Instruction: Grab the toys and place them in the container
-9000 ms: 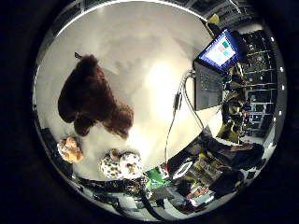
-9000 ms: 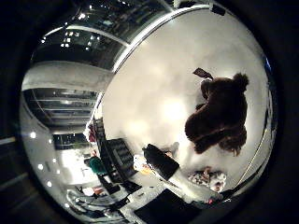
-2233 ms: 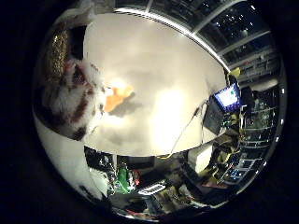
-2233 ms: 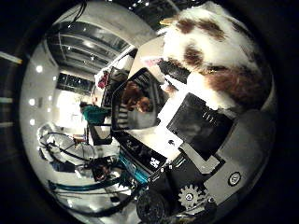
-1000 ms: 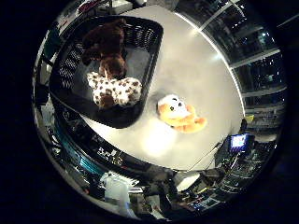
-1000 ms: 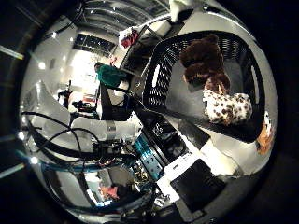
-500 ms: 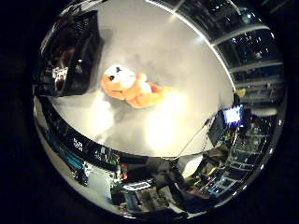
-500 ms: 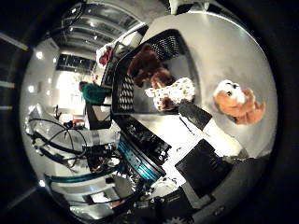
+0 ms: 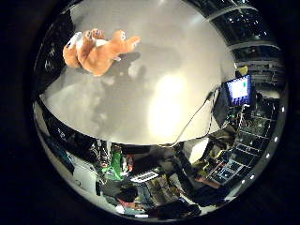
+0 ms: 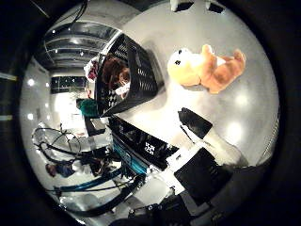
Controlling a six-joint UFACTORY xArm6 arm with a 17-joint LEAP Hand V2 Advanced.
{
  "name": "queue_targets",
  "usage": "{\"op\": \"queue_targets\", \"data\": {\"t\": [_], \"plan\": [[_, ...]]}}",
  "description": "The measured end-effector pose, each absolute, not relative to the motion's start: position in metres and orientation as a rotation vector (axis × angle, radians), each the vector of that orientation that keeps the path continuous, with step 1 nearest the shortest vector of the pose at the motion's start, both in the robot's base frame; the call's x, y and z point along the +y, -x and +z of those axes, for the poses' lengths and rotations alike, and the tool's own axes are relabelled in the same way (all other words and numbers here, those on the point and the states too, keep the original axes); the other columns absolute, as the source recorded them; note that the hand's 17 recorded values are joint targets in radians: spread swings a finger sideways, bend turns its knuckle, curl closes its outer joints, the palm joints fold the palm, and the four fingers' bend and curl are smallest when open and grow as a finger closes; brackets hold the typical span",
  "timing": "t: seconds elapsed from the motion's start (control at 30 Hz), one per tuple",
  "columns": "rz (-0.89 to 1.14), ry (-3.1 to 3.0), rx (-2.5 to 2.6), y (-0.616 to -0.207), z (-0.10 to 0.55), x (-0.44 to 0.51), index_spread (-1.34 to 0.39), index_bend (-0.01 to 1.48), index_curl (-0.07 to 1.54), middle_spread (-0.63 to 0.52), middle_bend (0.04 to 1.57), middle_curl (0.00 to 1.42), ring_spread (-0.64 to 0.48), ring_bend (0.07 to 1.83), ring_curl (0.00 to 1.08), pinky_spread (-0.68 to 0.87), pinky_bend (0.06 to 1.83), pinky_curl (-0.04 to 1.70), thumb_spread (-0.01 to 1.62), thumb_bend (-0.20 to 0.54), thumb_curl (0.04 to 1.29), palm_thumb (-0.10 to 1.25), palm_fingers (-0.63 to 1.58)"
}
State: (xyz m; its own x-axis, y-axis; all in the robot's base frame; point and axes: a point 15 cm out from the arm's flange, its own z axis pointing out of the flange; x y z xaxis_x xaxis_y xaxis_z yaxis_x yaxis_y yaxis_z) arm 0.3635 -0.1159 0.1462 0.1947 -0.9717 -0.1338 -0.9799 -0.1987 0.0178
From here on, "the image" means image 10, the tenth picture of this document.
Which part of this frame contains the white brown spotted ball toy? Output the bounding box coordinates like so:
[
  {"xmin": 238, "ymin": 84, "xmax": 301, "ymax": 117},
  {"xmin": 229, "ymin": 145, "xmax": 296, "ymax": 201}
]
[{"xmin": 106, "ymin": 83, "xmax": 131, "ymax": 107}]

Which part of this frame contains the brown plush bear toy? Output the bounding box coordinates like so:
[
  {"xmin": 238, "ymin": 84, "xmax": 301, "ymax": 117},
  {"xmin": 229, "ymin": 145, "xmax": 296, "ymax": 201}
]
[{"xmin": 102, "ymin": 56, "xmax": 131, "ymax": 90}]

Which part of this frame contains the orange plush dog toy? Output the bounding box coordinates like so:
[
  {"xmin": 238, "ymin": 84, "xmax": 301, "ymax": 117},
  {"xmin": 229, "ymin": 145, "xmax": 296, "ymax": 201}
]
[{"xmin": 166, "ymin": 43, "xmax": 247, "ymax": 95}]

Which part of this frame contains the black plastic basket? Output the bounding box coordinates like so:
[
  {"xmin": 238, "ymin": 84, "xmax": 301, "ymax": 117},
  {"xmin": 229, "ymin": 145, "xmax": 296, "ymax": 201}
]
[{"xmin": 95, "ymin": 33, "xmax": 159, "ymax": 118}]

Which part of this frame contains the person in green shirt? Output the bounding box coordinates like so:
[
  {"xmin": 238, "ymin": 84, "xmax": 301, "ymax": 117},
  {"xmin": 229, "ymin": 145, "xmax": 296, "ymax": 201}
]
[{"xmin": 75, "ymin": 98, "xmax": 102, "ymax": 119}]

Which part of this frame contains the seated person in dark clothes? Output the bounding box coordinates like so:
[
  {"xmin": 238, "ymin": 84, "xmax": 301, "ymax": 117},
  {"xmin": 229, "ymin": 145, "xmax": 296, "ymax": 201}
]
[{"xmin": 45, "ymin": 161, "xmax": 76, "ymax": 179}]

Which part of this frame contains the thick black cable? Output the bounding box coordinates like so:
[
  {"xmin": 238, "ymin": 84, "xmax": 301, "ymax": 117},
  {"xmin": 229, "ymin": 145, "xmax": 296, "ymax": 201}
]
[{"xmin": 64, "ymin": 175, "xmax": 147, "ymax": 218}]

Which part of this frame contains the blue cable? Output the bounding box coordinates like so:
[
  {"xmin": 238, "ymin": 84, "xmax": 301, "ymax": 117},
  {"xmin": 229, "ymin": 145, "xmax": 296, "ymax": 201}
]
[{"xmin": 53, "ymin": 168, "xmax": 126, "ymax": 193}]

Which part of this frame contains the black looped cable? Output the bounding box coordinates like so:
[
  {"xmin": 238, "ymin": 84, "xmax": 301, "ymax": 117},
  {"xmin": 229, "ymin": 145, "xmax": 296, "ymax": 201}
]
[{"xmin": 32, "ymin": 126, "xmax": 83, "ymax": 158}]

